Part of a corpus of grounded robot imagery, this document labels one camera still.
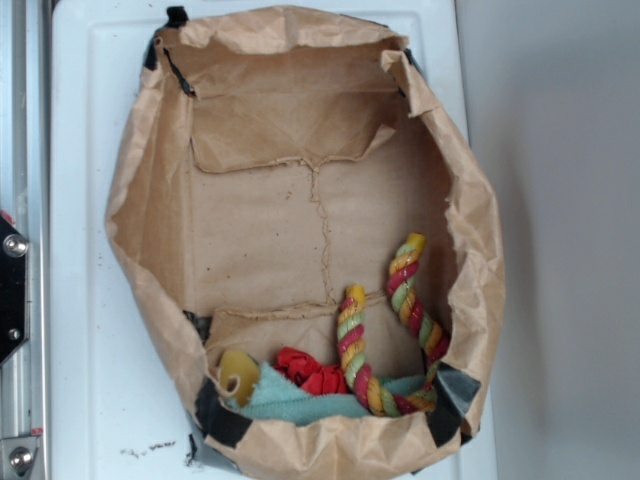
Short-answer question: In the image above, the multicolored twisted rope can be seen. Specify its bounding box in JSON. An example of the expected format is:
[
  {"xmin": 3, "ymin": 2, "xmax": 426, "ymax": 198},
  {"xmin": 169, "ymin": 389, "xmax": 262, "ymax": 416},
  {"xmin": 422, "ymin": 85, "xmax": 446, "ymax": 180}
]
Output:
[{"xmin": 335, "ymin": 232, "xmax": 451, "ymax": 418}]

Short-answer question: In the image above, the brown paper bag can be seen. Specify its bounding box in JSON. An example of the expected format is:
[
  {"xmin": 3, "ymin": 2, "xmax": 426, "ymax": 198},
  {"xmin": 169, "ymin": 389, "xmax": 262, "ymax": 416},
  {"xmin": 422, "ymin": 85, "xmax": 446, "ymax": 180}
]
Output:
[{"xmin": 106, "ymin": 6, "xmax": 505, "ymax": 479}]

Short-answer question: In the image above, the red crumpled paper flower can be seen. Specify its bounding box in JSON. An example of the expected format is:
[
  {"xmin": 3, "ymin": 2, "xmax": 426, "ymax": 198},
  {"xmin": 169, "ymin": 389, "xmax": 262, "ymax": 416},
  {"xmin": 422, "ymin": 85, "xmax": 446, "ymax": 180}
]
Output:
[{"xmin": 274, "ymin": 347, "xmax": 348, "ymax": 396}]

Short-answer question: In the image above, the yellow curled leather piece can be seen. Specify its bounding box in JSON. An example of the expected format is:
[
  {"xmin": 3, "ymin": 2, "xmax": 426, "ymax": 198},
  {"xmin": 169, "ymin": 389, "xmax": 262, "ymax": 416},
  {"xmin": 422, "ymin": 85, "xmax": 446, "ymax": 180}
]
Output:
[{"xmin": 215, "ymin": 349, "xmax": 260, "ymax": 407}]

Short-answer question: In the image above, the teal terry cloth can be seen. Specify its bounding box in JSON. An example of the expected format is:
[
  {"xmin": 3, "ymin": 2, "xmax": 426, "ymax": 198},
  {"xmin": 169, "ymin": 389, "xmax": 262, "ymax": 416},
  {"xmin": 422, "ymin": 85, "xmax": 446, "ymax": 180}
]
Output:
[{"xmin": 227, "ymin": 360, "xmax": 432, "ymax": 427}]

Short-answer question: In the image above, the black metal bracket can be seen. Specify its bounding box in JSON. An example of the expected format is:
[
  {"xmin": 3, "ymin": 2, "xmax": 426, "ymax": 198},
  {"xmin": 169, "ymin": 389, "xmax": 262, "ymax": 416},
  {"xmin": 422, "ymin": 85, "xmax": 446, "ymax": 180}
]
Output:
[{"xmin": 0, "ymin": 210, "xmax": 30, "ymax": 366}]

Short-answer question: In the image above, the aluminium frame rail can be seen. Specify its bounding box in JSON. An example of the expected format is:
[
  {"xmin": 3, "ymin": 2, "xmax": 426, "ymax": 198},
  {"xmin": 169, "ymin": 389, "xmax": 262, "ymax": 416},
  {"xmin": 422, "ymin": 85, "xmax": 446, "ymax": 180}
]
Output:
[{"xmin": 1, "ymin": 1, "xmax": 52, "ymax": 479}]

